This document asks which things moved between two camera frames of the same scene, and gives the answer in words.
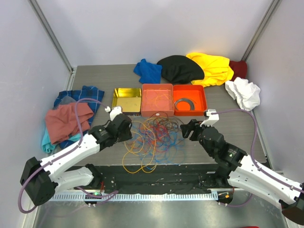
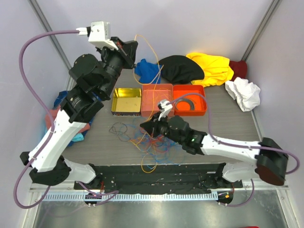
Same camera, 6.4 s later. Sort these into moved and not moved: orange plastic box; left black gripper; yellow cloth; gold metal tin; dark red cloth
Moved: left black gripper
Not moved: yellow cloth; dark red cloth; gold metal tin; orange plastic box
